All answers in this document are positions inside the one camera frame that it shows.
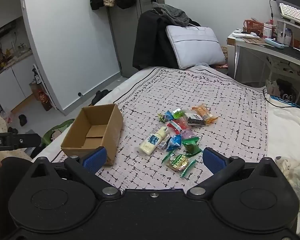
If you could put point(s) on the black jacket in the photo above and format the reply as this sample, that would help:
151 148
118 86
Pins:
152 45

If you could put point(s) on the black and white snack packet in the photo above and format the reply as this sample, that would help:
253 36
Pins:
195 119

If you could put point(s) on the purple snack packet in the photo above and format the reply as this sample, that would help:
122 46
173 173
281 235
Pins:
187 134

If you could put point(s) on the red labelled cardboard box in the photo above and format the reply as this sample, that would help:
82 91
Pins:
42 97

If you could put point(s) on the white keyboard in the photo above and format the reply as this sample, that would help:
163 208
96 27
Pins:
295 13

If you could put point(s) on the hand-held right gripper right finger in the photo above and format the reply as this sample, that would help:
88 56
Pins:
214 162

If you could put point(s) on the orange plastic basket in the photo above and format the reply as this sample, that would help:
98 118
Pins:
253 26

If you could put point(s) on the white plastic bag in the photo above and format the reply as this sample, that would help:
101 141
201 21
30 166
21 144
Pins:
273 87

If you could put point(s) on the brown cardboard box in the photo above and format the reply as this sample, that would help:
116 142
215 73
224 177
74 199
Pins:
103 140

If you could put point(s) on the green cartoon cushion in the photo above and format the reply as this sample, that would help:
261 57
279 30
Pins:
56 132

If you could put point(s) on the white kitchen cabinet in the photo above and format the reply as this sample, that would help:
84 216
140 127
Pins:
7 82

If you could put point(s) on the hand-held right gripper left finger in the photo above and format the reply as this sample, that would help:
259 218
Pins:
95 159

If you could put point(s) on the light blue handheld device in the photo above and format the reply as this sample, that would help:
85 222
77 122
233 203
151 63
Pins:
276 43

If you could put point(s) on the pale printed cloth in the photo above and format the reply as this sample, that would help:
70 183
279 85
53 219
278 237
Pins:
296 175

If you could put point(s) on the black shoe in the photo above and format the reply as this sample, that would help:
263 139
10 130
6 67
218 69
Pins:
22 120

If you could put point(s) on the blue and white snack packet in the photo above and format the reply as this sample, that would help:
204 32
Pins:
174 142

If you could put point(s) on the dark green snack packet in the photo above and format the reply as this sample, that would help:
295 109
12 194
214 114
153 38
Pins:
191 147

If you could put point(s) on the white desk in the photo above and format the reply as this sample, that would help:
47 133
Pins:
270 48

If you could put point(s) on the grey cushion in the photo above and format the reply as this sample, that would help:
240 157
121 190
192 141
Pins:
195 46

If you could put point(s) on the clear plastic snack packet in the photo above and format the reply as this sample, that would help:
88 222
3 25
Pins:
163 143

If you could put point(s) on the orange cracker packet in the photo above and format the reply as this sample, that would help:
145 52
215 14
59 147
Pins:
205 113

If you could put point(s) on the green striped cookie packet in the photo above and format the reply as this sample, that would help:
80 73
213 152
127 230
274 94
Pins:
178 163

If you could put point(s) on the white duvet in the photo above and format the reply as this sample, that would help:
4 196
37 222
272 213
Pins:
288 127

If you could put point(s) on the grey knitted sweater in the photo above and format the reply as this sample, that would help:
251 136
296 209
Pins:
171 12

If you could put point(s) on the small blue snack packet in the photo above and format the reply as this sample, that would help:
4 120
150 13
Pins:
168 116

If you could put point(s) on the pale yellow snack packet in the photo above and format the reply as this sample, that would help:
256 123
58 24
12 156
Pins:
152 141

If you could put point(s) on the lime green snack packet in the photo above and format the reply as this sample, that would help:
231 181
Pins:
177 113

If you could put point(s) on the black patterned white blanket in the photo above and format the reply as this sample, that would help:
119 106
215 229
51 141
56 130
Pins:
222 100

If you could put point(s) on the red snack packet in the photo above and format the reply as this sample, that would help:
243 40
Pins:
174 126

